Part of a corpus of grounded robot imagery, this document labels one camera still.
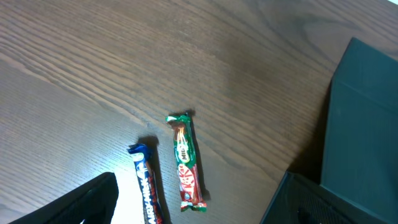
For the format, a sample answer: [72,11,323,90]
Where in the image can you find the purple Dairy Milk bar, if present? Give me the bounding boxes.
[127,143,164,224]

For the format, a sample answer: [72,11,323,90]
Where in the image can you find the dark green lidded box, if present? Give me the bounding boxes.
[262,38,397,223]

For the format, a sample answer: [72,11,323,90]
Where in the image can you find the red green KitKat bar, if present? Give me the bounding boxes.
[165,114,207,212]

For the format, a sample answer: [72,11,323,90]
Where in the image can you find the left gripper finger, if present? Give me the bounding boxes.
[11,172,119,224]

